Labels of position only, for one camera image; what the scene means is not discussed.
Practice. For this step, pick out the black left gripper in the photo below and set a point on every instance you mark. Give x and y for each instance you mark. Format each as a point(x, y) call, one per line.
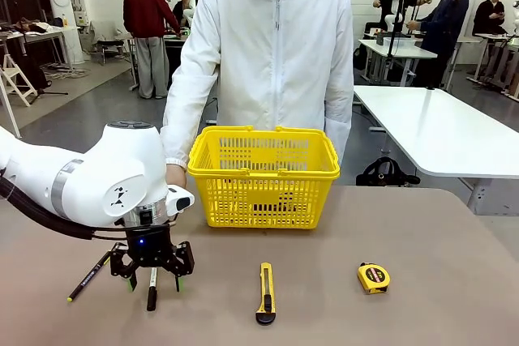
point(150, 246)

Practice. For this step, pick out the white marker with black cap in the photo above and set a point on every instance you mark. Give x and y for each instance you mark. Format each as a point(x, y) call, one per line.
point(151, 297)

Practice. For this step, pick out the person's left forearm white sleeve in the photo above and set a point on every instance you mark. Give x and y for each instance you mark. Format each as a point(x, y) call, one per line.
point(338, 135)

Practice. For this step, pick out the person's right forearm white sleeve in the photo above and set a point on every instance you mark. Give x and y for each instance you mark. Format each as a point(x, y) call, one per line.
point(182, 127)

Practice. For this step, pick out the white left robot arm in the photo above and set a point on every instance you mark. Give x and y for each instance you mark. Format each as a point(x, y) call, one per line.
point(101, 167)

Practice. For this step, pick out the yellow plastic shopping basket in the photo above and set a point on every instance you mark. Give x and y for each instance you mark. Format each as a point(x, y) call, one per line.
point(263, 196)

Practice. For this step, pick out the person in white hoodie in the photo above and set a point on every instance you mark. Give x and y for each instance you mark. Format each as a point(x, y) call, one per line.
point(275, 58)

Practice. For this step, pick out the person in red sweater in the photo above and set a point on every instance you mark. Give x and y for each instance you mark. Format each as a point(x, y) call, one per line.
point(146, 14)

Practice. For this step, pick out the person in navy jacket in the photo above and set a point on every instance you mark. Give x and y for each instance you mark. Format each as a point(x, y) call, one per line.
point(444, 22)

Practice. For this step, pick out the seated person in black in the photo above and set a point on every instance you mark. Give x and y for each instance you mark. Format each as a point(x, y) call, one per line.
point(488, 14)

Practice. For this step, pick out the person's right hand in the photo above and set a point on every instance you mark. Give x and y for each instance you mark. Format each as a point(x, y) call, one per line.
point(176, 176)

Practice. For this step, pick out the black pen with yellow clip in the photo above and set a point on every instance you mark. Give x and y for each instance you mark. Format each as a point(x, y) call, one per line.
point(87, 277)

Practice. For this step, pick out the yellow utility knife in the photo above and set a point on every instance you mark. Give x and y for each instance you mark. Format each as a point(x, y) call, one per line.
point(266, 289)

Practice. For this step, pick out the small black item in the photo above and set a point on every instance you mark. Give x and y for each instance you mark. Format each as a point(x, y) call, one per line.
point(288, 202)

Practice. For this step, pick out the yellow tape measure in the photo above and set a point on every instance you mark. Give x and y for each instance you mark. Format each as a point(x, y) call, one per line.
point(375, 277)

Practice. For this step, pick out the white folding step ladder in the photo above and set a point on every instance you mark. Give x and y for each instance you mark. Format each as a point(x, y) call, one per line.
point(18, 82)

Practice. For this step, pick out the black bag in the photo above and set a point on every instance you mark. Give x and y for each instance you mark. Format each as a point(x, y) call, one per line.
point(385, 173)

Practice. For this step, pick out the cluttered white desk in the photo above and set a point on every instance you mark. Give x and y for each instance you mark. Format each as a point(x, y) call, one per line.
point(40, 33)

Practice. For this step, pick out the white tower air conditioner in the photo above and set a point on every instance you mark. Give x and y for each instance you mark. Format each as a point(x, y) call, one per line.
point(61, 5)

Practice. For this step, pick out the large white table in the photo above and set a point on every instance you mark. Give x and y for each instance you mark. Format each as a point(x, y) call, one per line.
point(438, 127)

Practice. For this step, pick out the small white table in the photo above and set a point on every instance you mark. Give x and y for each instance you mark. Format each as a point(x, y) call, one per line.
point(401, 51)

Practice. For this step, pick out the clear plastic bin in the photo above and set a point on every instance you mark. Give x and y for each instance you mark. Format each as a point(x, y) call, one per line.
point(399, 42)

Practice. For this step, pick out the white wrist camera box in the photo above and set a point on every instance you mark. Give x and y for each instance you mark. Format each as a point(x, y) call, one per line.
point(182, 200)

